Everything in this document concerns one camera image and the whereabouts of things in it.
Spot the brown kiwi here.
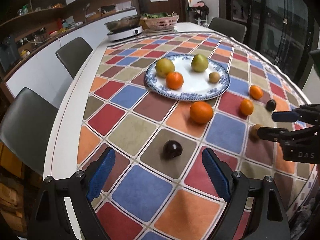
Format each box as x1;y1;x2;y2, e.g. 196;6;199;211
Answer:
249;124;262;141
209;72;220;83

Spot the large green pomelo fruit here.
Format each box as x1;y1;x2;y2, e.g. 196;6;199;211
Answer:
191;54;209;72

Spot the small dark plum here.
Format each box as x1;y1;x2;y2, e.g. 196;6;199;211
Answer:
162;140;183;159

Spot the large orange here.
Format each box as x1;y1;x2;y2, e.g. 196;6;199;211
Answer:
165;72;184;90

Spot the yellow green pear fruit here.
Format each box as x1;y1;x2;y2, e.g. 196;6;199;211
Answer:
155;58;175;77

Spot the grey chair near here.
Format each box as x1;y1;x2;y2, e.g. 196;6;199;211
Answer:
1;87;58;176

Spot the grey chair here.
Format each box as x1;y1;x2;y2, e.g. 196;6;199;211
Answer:
208;17;247;42
1;87;58;176
55;37;93;78

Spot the blue white oval plate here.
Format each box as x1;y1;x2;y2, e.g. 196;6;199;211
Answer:
144;54;231;101

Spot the grey chair right side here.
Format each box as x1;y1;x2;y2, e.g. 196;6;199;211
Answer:
208;17;247;42

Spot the colourful checkered tablecloth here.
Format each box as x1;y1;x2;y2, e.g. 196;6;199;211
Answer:
77;33;318;239

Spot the grey chair far left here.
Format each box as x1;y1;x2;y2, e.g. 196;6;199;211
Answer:
55;37;93;78

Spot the pink vegetable basket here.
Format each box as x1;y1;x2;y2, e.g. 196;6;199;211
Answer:
142;15;179;32

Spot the black coffee machine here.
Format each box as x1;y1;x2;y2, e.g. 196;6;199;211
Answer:
0;36;21;72

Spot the white induction cooker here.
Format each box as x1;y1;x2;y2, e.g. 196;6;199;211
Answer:
107;26;143;42

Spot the steel pot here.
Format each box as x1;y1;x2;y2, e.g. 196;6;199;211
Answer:
105;15;141;32

